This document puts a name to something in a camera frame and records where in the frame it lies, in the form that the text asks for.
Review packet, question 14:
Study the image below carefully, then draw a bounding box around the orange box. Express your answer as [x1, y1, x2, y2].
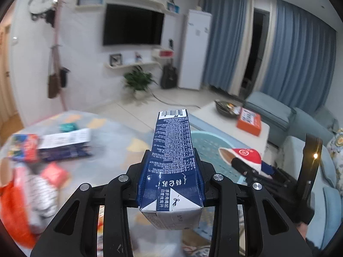
[236, 107, 262, 136]

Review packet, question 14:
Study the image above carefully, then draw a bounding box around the white coffee table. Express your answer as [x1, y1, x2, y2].
[192, 100, 270, 154]

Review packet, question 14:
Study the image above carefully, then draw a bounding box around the black wall television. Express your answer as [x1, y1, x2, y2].
[102, 3, 165, 46]

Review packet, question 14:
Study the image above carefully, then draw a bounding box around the pink coat rack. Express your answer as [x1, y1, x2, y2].
[50, 0, 72, 111]

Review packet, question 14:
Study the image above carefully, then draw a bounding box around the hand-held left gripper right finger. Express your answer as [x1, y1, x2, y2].
[194, 148, 314, 257]

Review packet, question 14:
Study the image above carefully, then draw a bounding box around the short wavy white shelf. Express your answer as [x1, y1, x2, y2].
[104, 60, 161, 70]

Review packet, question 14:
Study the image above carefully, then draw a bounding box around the light blue sofa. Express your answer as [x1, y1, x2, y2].
[245, 91, 343, 249]

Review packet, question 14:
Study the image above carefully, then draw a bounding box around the black picture frame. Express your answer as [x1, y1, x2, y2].
[109, 54, 123, 67]

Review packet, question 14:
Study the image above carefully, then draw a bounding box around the green potted plant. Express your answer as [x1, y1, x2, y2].
[123, 66, 158, 99]

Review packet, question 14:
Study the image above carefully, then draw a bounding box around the blue white milk carton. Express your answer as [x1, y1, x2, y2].
[39, 128, 93, 163]
[136, 109, 205, 231]

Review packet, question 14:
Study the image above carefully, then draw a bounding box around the red blue box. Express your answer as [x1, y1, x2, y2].
[8, 134, 41, 163]

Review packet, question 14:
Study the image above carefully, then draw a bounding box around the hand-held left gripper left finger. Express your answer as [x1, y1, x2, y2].
[30, 149, 151, 257]

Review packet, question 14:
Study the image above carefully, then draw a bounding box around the orange plastic bag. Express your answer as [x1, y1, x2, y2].
[0, 163, 58, 248]

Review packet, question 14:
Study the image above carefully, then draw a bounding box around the floor cable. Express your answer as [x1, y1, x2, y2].
[150, 90, 201, 109]

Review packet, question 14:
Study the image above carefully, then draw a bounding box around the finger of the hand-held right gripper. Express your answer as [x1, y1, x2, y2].
[231, 157, 276, 186]

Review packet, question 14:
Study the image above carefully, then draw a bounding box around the floral pillow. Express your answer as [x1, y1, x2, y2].
[328, 127, 343, 168]

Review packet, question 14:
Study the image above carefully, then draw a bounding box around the blue curtain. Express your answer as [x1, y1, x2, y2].
[261, 0, 337, 109]
[201, 0, 251, 93]

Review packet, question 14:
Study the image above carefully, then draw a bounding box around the small red box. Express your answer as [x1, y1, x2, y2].
[40, 163, 68, 187]

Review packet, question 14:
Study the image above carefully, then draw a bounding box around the brown hanging bag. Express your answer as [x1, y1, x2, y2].
[48, 73, 61, 99]

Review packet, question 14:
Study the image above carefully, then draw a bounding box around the red white paper cup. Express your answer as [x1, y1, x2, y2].
[218, 147, 262, 174]

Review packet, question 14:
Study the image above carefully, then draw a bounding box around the blue white box shelf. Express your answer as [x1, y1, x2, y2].
[75, 0, 104, 9]

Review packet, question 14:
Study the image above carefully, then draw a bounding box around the dark bowl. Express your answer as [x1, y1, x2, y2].
[215, 100, 242, 118]

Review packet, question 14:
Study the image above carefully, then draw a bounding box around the white refrigerator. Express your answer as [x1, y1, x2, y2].
[178, 9, 212, 90]

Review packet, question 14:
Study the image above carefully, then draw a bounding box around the red white box shelf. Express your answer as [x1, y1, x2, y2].
[152, 49, 173, 59]

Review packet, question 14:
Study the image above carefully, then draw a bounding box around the teal plastic basket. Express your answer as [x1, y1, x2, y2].
[191, 131, 268, 186]

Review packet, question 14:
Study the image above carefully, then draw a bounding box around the black guitar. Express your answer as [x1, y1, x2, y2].
[160, 61, 178, 89]

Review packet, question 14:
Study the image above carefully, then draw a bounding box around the black hanging bag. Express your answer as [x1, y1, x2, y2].
[59, 67, 71, 88]

